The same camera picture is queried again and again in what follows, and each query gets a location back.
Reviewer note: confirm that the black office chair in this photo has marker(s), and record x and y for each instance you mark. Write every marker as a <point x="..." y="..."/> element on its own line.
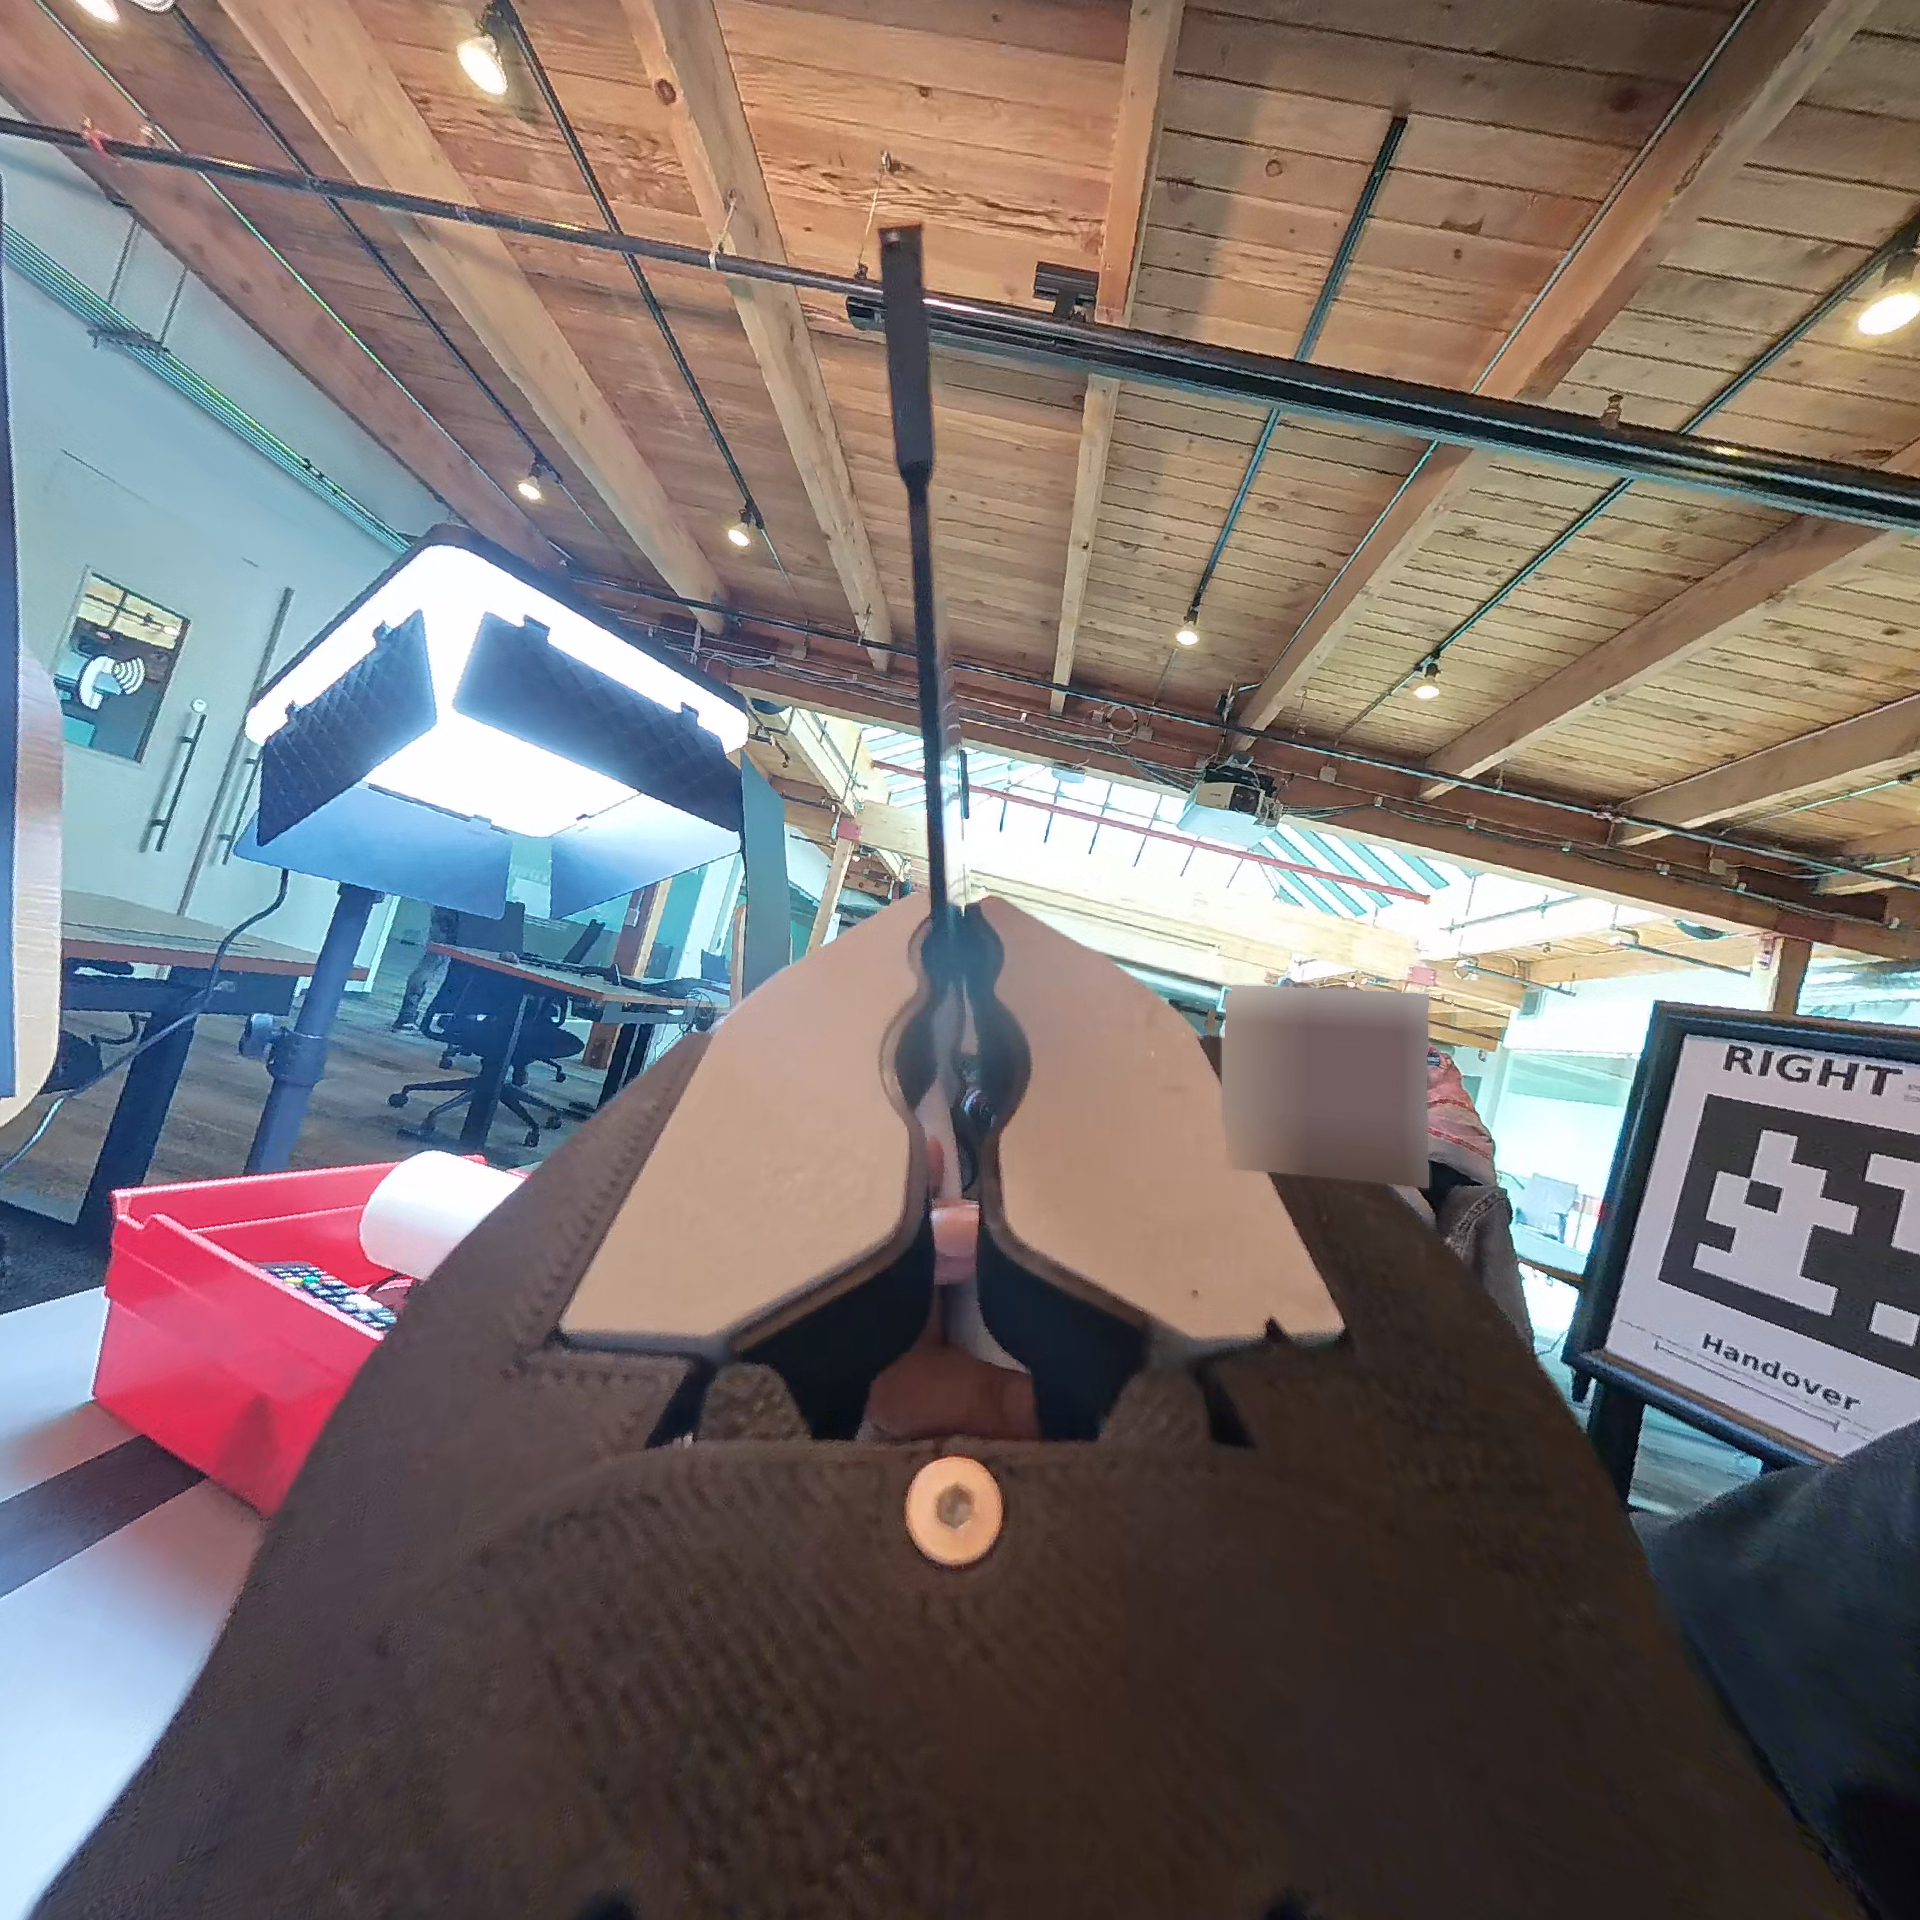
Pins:
<point x="495" y="1035"/>

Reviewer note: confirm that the thin black rod tool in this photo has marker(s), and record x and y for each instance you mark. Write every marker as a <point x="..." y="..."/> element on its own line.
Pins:
<point x="919" y="526"/>

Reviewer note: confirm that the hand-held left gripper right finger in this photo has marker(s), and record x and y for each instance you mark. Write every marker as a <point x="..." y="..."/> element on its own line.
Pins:
<point x="1156" y="1170"/>

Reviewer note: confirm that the ceiling projector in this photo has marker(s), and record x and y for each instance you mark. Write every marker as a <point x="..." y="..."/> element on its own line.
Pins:
<point x="1230" y="802"/>

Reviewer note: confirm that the red storage bin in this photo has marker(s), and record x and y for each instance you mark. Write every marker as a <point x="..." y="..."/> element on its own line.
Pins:
<point x="195" y="1351"/>

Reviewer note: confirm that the framed marker sign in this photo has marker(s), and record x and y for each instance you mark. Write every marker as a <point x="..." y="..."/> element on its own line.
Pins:
<point x="1771" y="1201"/>

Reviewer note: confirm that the studio light panel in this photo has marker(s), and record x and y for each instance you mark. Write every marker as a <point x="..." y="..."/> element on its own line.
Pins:
<point x="495" y="749"/>

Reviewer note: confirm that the person's right hand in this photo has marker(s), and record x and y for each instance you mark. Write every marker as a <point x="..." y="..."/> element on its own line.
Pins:
<point x="956" y="1238"/>

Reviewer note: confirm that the phone icon wall panel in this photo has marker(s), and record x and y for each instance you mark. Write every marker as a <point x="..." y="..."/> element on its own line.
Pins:
<point x="121" y="668"/>

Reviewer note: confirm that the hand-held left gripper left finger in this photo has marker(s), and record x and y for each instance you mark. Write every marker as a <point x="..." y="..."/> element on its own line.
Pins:
<point x="750" y="1156"/>

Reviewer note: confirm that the black light stand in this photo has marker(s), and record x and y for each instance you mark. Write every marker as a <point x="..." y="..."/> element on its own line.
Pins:
<point x="308" y="1035"/>

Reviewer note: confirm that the wooden office desk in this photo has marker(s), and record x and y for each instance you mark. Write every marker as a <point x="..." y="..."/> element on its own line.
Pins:
<point x="151" y="930"/>
<point x="571" y="973"/>

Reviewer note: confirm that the grey board on stand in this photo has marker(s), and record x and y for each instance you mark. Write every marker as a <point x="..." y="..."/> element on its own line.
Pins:
<point x="765" y="870"/>

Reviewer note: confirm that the black bar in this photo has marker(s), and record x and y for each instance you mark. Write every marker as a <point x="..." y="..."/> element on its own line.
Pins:
<point x="331" y="1298"/>

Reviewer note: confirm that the black ceiling rail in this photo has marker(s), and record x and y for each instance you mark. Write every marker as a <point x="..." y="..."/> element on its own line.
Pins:
<point x="1351" y="393"/>

